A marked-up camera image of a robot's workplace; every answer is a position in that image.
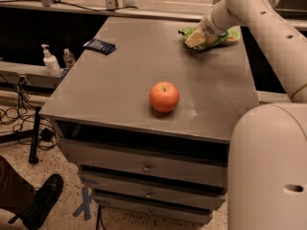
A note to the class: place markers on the black shoe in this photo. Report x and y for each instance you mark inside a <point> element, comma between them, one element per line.
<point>45,199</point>

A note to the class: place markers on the green rice chip bag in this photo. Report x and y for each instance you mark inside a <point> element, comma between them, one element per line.
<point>230,37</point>

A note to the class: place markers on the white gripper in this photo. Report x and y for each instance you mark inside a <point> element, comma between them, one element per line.
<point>208,29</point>

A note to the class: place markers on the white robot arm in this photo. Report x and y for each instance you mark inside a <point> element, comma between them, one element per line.
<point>267,162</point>

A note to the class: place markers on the grey drawer cabinet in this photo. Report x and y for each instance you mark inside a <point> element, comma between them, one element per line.
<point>108,128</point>

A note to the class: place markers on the white pump dispenser bottle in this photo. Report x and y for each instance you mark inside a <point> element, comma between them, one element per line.
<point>50,62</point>

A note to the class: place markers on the red apple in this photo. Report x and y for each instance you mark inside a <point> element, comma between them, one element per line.
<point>164,97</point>

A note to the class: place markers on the blue tape cross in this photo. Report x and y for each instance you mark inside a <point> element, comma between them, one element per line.
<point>87,207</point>

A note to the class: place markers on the black stand pole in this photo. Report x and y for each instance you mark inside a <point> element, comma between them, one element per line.
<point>32,156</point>

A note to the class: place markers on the grey metal shelf rail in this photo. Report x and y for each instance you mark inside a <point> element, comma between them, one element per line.
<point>96,10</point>

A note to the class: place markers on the brown trouser leg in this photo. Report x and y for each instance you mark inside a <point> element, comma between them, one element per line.
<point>16,194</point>

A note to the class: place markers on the top drawer knob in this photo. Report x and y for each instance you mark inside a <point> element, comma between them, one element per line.
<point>147,168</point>

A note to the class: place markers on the middle drawer knob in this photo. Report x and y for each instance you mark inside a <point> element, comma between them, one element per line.
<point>149,194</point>

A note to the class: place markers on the small clear plastic bottle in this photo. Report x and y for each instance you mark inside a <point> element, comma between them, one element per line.
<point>68,58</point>

